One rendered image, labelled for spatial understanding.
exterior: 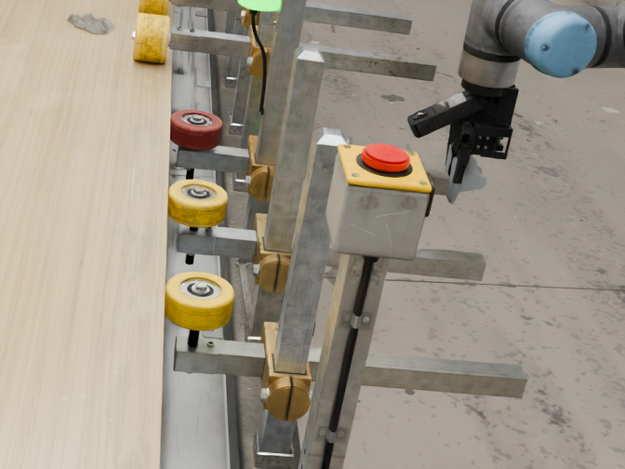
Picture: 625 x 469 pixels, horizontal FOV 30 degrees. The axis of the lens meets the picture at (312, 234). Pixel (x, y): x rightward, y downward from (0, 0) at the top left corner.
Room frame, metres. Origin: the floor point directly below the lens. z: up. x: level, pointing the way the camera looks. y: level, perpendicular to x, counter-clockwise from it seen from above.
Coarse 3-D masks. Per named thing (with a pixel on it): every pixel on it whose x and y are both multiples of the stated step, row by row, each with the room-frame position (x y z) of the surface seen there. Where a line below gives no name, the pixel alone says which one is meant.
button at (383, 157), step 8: (376, 144) 0.90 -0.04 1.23; (384, 144) 0.90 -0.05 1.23; (368, 152) 0.88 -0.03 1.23; (376, 152) 0.88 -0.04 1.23; (384, 152) 0.89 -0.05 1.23; (392, 152) 0.89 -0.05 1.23; (400, 152) 0.89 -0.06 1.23; (368, 160) 0.87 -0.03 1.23; (376, 160) 0.87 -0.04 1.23; (384, 160) 0.87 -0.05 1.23; (392, 160) 0.87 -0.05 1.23; (400, 160) 0.88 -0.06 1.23; (408, 160) 0.89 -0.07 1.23; (376, 168) 0.87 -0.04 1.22; (384, 168) 0.87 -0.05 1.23; (392, 168) 0.87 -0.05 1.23; (400, 168) 0.87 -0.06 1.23
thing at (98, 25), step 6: (72, 18) 2.00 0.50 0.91; (78, 18) 2.01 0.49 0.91; (84, 18) 2.01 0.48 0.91; (90, 18) 2.00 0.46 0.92; (96, 18) 2.02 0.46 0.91; (102, 18) 2.02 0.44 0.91; (78, 24) 1.98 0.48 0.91; (84, 24) 1.98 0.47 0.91; (90, 24) 1.98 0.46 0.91; (96, 24) 1.98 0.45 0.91; (102, 24) 2.01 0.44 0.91; (108, 24) 2.01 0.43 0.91; (90, 30) 1.97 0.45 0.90; (96, 30) 1.97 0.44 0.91; (102, 30) 1.98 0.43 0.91; (108, 30) 1.99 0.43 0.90
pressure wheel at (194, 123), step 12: (180, 120) 1.64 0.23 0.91; (192, 120) 1.65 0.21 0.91; (204, 120) 1.66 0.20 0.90; (216, 120) 1.66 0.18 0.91; (180, 132) 1.62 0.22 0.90; (192, 132) 1.61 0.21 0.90; (204, 132) 1.62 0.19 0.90; (216, 132) 1.63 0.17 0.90; (180, 144) 1.62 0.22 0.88; (192, 144) 1.61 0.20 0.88; (204, 144) 1.62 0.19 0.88; (216, 144) 1.64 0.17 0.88; (192, 168) 1.65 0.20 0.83
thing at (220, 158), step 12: (180, 156) 1.63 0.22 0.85; (192, 156) 1.64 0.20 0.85; (204, 156) 1.64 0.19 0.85; (216, 156) 1.65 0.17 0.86; (228, 156) 1.65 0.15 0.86; (240, 156) 1.65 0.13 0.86; (204, 168) 1.64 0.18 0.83; (216, 168) 1.65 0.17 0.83; (228, 168) 1.65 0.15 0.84; (240, 168) 1.65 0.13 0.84; (432, 180) 1.71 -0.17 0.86; (444, 180) 1.71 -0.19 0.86; (444, 192) 1.71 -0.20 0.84
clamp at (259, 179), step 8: (248, 136) 1.71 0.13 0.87; (256, 136) 1.72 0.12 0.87; (248, 144) 1.69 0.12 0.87; (256, 144) 1.68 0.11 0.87; (248, 152) 1.67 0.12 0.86; (248, 160) 1.65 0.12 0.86; (248, 168) 1.64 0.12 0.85; (256, 168) 1.61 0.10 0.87; (264, 168) 1.60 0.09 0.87; (272, 168) 1.61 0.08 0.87; (248, 176) 1.60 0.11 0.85; (256, 176) 1.59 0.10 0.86; (264, 176) 1.59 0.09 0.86; (272, 176) 1.59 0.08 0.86; (248, 184) 1.60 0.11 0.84; (256, 184) 1.59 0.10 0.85; (264, 184) 1.59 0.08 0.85; (272, 184) 1.59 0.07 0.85; (248, 192) 1.61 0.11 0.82; (256, 192) 1.59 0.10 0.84; (264, 192) 1.59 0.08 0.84
